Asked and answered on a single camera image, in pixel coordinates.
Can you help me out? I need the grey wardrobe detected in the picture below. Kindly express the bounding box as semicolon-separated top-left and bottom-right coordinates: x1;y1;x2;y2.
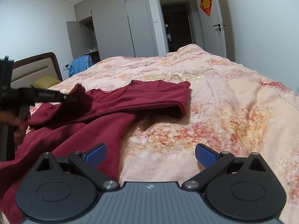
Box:
66;0;158;60

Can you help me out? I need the dark red shirt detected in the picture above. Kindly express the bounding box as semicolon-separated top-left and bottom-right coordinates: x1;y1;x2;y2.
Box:
1;80;191;223

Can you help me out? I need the olive yellow pillow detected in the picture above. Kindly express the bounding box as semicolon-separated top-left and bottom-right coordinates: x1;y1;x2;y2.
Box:
30;75;61;90

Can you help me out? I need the floral pink bed quilt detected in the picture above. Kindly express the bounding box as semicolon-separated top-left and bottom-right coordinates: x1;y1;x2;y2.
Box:
53;45;298;223

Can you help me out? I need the person's left hand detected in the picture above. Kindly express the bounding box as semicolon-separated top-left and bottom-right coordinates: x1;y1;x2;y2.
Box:
0;111;31;145

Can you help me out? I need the blue clothes pile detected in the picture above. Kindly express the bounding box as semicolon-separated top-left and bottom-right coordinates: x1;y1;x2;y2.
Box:
68;55;93;77

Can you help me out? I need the red fu door decoration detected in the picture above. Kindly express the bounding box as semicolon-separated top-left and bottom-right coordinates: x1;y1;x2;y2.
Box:
200;0;213;17

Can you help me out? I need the brown beige headboard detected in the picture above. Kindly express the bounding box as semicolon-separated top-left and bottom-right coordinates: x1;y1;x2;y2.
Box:
11;52;62;88

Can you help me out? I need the white bedroom door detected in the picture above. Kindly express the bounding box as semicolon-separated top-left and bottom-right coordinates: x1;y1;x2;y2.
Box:
197;0;226;58

